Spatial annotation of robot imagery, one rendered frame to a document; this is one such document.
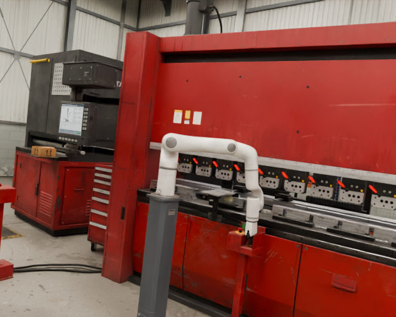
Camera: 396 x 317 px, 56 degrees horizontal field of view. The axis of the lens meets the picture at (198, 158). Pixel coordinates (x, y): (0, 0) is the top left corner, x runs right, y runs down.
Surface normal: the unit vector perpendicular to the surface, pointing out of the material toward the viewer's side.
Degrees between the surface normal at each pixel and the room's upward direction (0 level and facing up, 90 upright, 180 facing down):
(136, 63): 90
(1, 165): 90
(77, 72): 90
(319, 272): 90
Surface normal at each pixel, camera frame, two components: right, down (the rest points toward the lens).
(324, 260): -0.55, -0.02
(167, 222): 0.73, 0.12
